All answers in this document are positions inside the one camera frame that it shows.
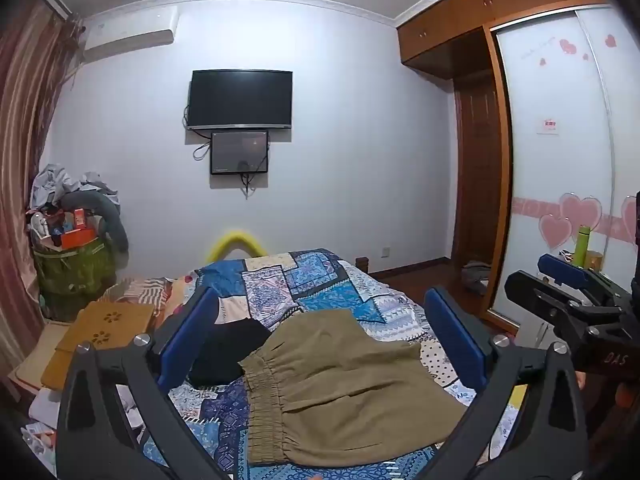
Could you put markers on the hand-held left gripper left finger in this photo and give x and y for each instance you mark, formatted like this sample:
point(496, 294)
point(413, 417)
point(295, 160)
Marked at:
point(186, 332)

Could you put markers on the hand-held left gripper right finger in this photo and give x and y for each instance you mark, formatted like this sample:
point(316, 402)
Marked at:
point(456, 336)

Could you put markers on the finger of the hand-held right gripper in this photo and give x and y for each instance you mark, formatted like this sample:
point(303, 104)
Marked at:
point(535, 292)
point(564, 270)

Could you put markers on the olive green pants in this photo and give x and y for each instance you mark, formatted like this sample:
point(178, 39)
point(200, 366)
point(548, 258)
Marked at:
point(345, 385)

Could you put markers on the green bottle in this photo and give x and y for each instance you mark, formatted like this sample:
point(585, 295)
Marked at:
point(581, 247)

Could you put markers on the black garment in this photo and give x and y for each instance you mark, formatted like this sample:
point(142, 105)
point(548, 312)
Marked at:
point(227, 355)

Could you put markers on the striped pink bedding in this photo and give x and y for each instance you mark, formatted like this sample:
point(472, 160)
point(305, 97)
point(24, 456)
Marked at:
point(150, 292)

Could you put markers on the grey cloth heap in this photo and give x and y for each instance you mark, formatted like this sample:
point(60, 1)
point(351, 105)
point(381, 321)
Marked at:
point(477, 275)

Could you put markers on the wooden lap desk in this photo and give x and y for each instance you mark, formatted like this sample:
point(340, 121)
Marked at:
point(100, 330)

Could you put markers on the yellow curved cushion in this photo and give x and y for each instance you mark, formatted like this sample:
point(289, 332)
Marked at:
point(235, 241)

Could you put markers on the green laundry basket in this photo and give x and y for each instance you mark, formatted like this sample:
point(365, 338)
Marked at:
point(75, 275)

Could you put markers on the grey curved cushion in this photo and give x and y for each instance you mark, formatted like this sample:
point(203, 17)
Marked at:
point(112, 220)

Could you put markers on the brown wooden door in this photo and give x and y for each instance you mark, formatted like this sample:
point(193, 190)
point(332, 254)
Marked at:
point(480, 160)

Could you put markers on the blue patchwork blanket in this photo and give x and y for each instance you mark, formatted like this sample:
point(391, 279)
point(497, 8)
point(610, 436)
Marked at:
point(320, 285)

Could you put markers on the orange box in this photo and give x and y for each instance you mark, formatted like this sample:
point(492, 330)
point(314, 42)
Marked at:
point(77, 238)

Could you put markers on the red white sticker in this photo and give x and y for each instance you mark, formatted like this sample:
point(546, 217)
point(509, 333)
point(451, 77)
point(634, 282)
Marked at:
point(549, 126)

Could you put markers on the cardboard sheet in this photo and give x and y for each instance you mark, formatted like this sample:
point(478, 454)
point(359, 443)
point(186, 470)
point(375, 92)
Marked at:
point(35, 355)

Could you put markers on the grey clothes pile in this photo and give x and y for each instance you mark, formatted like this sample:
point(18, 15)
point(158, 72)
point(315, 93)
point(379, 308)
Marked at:
point(55, 180)

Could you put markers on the wooden overhead cabinet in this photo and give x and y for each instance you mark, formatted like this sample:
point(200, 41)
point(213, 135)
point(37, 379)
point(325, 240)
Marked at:
point(440, 35)

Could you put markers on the striped pink curtain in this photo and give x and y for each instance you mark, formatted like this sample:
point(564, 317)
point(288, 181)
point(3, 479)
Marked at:
point(25, 110)

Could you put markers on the white air conditioner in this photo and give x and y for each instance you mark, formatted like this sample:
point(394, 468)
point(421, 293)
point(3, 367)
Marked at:
point(130, 35)

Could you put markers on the dark wooden bed post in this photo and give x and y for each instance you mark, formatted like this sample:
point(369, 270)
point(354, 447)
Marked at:
point(361, 261)

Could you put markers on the small black wall monitor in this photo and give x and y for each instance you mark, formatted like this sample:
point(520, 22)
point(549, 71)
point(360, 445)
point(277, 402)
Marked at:
point(240, 152)

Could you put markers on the black wall television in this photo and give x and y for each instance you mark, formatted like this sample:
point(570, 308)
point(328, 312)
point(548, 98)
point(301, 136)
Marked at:
point(240, 100)

